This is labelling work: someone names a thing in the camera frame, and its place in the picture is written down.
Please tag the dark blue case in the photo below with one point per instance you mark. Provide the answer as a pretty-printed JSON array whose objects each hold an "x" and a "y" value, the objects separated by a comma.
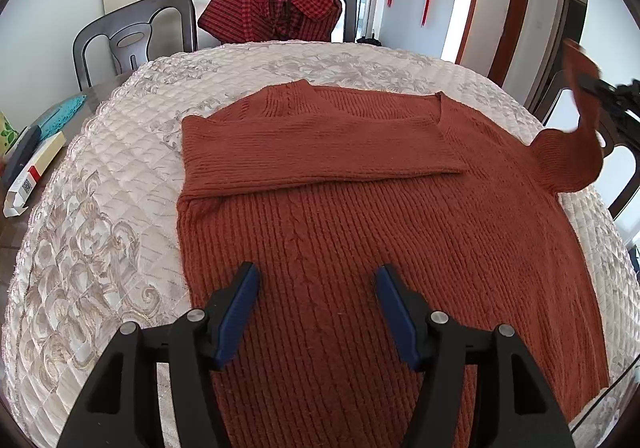
[{"x": 24, "y": 148}]

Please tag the cream quilted table cover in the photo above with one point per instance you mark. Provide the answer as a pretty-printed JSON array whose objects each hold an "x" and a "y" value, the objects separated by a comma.
[{"x": 125, "y": 178}]

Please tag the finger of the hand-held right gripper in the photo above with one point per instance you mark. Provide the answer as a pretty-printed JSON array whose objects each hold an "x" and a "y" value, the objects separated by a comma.
[{"x": 600, "y": 88}]

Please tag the teal lace cloth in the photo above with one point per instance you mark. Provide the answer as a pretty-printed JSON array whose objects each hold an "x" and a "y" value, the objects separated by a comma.
[{"x": 57, "y": 115}]

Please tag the red plaid garment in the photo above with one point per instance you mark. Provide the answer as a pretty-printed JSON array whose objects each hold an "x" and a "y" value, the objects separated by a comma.
[{"x": 250, "y": 13}]

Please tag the small black object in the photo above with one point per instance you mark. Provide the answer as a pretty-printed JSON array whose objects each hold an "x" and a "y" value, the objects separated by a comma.
[{"x": 367, "y": 39}]

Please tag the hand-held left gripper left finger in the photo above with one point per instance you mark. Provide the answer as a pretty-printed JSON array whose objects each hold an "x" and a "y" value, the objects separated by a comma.
[{"x": 240, "y": 308}]

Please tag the green patterned box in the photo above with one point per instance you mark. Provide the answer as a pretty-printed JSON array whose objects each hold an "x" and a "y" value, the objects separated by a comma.
[{"x": 6, "y": 135}]

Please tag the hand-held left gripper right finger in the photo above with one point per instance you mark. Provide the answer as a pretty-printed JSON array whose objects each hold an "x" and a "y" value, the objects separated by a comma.
[{"x": 397, "y": 313}]

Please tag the dark framed doorway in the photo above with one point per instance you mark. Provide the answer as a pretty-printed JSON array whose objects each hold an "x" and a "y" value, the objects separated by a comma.
[{"x": 567, "y": 28}]

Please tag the rust knitted sweater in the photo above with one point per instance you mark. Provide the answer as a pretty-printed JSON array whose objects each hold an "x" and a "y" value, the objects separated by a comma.
[{"x": 350, "y": 228}]

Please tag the white carton with red label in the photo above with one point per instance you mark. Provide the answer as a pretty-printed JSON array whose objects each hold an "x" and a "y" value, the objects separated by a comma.
[{"x": 35, "y": 168}]

